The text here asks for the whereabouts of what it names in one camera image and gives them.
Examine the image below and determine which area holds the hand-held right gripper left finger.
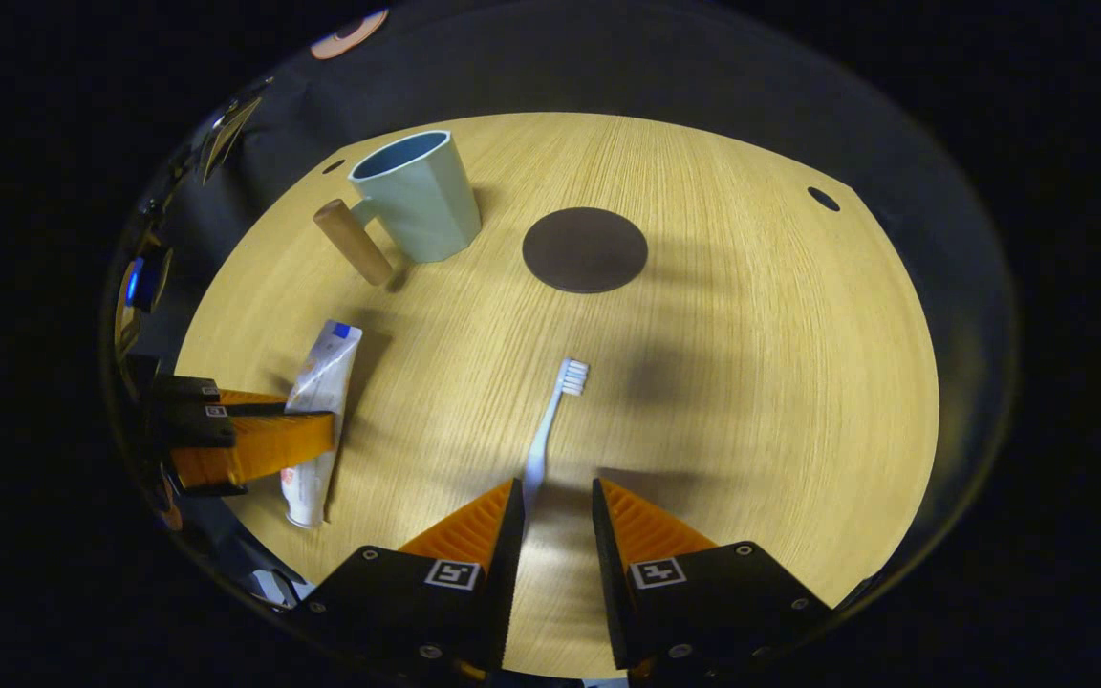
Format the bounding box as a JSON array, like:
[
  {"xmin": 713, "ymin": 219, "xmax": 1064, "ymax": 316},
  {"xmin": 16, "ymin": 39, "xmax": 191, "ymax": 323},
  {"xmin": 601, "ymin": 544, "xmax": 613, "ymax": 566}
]
[{"xmin": 297, "ymin": 478, "xmax": 526, "ymax": 681}]

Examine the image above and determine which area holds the black cable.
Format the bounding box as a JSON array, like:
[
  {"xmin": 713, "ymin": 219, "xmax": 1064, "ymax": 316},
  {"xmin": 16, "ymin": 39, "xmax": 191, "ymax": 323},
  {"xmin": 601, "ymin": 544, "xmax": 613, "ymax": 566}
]
[{"xmin": 192, "ymin": 91, "xmax": 265, "ymax": 187}]

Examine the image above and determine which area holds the black backdrop cloth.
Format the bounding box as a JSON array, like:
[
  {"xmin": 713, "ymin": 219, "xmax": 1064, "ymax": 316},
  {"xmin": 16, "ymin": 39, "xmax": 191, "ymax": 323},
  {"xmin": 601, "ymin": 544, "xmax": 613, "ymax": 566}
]
[{"xmin": 120, "ymin": 0, "xmax": 1020, "ymax": 613}]

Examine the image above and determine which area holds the dark brown round coaster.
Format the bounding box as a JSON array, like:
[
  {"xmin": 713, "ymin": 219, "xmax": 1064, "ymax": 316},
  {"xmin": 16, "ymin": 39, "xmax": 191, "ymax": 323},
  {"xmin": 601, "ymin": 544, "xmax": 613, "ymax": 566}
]
[{"xmin": 522, "ymin": 207, "xmax": 649, "ymax": 294}]

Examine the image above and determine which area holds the white toothpaste tube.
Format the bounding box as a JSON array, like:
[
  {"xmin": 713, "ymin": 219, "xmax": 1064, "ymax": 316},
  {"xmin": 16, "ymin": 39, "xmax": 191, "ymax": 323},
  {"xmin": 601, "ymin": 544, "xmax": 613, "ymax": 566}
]
[{"xmin": 280, "ymin": 320, "xmax": 363, "ymax": 529}]

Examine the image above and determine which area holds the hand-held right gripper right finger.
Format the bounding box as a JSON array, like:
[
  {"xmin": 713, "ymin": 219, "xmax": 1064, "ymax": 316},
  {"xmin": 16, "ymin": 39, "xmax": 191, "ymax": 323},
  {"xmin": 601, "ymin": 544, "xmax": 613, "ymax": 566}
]
[{"xmin": 592, "ymin": 478, "xmax": 833, "ymax": 675}]

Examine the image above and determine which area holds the white toothbrush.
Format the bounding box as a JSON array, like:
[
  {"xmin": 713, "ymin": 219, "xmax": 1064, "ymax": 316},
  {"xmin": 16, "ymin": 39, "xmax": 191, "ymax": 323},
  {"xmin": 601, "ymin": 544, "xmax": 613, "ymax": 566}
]
[{"xmin": 522, "ymin": 358, "xmax": 591, "ymax": 517}]

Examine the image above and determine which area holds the blue cup with wooden handle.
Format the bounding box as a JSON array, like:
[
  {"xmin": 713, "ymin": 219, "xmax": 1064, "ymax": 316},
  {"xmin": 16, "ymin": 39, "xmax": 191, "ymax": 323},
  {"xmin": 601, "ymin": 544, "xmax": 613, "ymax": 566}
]
[{"xmin": 313, "ymin": 130, "xmax": 483, "ymax": 288}]

